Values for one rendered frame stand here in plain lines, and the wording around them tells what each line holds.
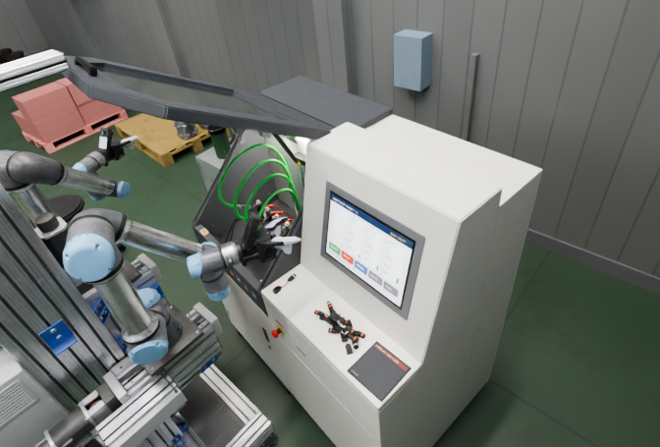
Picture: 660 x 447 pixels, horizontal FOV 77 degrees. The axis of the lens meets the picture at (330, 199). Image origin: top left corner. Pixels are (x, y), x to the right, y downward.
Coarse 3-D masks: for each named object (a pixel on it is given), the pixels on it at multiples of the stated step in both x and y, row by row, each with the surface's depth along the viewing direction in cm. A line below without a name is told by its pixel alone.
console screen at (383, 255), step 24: (336, 192) 153; (336, 216) 157; (360, 216) 146; (384, 216) 138; (336, 240) 161; (360, 240) 150; (384, 240) 140; (408, 240) 132; (336, 264) 166; (360, 264) 154; (384, 264) 144; (408, 264) 135; (384, 288) 147; (408, 288) 138; (408, 312) 141
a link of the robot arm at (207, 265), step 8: (216, 248) 129; (192, 256) 127; (200, 256) 126; (208, 256) 126; (216, 256) 127; (192, 264) 125; (200, 264) 125; (208, 264) 126; (216, 264) 127; (224, 264) 128; (192, 272) 125; (200, 272) 126; (208, 272) 127; (216, 272) 129; (208, 280) 129
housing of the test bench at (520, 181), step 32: (288, 96) 209; (320, 96) 205; (352, 96) 201; (384, 128) 179; (416, 128) 176; (448, 160) 154; (480, 160) 152; (512, 160) 150; (512, 192) 136; (512, 224) 146; (512, 256) 162; (512, 288) 182; (480, 320) 170; (480, 352) 191; (480, 384) 219
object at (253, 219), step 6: (252, 216) 128; (258, 216) 129; (252, 222) 127; (258, 222) 128; (246, 228) 132; (252, 228) 128; (246, 234) 131; (252, 234) 129; (246, 240) 130; (252, 240) 130; (246, 246) 130
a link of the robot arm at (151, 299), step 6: (138, 294) 145; (144, 294) 145; (150, 294) 144; (156, 294) 145; (144, 300) 142; (150, 300) 142; (156, 300) 143; (150, 306) 141; (156, 306) 143; (162, 306) 147; (156, 312) 141; (162, 312) 144; (168, 312) 152; (168, 318) 151
